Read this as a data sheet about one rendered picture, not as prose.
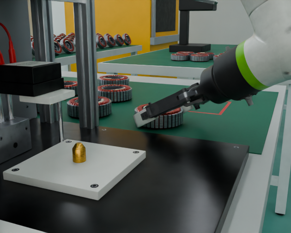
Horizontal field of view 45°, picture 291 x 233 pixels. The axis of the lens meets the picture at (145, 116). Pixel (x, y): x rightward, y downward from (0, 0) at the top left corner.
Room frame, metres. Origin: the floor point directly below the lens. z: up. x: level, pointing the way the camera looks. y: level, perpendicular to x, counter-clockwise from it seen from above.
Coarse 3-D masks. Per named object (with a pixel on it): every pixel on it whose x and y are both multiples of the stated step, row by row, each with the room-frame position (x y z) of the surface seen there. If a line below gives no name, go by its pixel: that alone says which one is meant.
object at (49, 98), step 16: (16, 64) 0.50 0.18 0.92; (32, 64) 0.50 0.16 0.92; (48, 64) 0.50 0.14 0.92; (0, 80) 0.49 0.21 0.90; (16, 80) 0.48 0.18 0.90; (32, 80) 0.47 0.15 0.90; (48, 80) 0.50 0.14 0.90; (0, 96) 0.54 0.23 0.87; (32, 96) 0.47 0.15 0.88; (48, 96) 0.47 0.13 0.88; (64, 96) 0.49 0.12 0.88; (0, 112) 0.53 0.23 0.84
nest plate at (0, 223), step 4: (0, 220) 0.32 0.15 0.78; (0, 224) 0.31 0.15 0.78; (4, 224) 0.31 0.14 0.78; (8, 224) 0.31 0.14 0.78; (12, 224) 0.31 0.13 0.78; (16, 224) 0.31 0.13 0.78; (0, 228) 0.31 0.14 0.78; (4, 228) 0.31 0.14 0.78; (8, 228) 0.31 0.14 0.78; (12, 228) 0.31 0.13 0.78; (16, 228) 0.31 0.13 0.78; (20, 228) 0.31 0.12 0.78; (24, 228) 0.31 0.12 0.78; (28, 228) 0.31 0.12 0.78; (0, 232) 0.30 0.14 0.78; (4, 232) 0.30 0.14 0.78; (8, 232) 0.30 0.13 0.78; (12, 232) 0.30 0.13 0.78; (16, 232) 0.30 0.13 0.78; (20, 232) 0.30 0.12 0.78; (24, 232) 0.30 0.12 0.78; (28, 232) 0.30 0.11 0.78; (32, 232) 0.30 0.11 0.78; (36, 232) 0.30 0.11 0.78; (40, 232) 0.30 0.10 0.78; (44, 232) 0.30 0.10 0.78
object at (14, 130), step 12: (12, 120) 0.55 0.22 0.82; (24, 120) 0.55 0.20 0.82; (0, 132) 0.50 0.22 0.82; (12, 132) 0.53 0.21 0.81; (24, 132) 0.55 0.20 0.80; (0, 144) 0.50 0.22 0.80; (12, 144) 0.52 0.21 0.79; (24, 144) 0.55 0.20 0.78; (0, 156) 0.50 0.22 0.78; (12, 156) 0.52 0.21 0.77
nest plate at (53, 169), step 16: (64, 144) 0.55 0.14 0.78; (96, 144) 0.55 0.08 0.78; (32, 160) 0.48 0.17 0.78; (48, 160) 0.48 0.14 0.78; (64, 160) 0.48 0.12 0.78; (96, 160) 0.48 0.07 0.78; (112, 160) 0.48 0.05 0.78; (128, 160) 0.48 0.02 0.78; (16, 176) 0.43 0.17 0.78; (32, 176) 0.43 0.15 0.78; (48, 176) 0.43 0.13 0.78; (64, 176) 0.43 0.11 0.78; (80, 176) 0.43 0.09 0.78; (96, 176) 0.43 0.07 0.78; (112, 176) 0.43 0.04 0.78; (64, 192) 0.40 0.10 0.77; (80, 192) 0.39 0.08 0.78; (96, 192) 0.38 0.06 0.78
